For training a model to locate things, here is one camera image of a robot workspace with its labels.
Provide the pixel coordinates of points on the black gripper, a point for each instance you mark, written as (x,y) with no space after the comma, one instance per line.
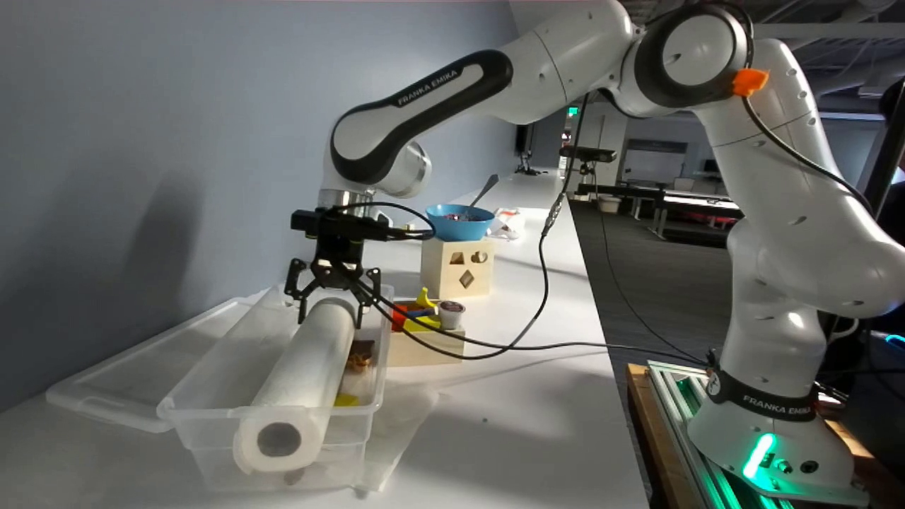
(337,265)

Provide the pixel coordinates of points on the white paper towel roll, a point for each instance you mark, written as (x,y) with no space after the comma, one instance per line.
(289,418)

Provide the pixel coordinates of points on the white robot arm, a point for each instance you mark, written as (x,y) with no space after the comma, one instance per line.
(805,247)

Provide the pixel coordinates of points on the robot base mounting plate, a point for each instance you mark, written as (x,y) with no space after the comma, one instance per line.
(750,463)

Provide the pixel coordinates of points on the wooden shape sorter box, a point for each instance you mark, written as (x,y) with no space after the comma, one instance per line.
(458,267)

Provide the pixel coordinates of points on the clear plastic container box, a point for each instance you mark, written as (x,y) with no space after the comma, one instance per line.
(217,395)

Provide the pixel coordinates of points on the clear plastic container lid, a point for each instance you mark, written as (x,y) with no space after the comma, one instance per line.
(135,384)

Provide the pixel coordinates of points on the wooden tray with blocks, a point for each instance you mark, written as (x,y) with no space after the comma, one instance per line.
(417,339)

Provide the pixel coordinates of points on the small cup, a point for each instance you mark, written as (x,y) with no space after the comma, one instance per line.
(451,316)

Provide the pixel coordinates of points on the blue bowl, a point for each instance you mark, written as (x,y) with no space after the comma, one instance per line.
(459,223)

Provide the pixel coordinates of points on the metal spoon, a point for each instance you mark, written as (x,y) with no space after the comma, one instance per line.
(489,185)

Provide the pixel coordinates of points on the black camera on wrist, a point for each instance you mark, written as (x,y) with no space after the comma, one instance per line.
(328,223)

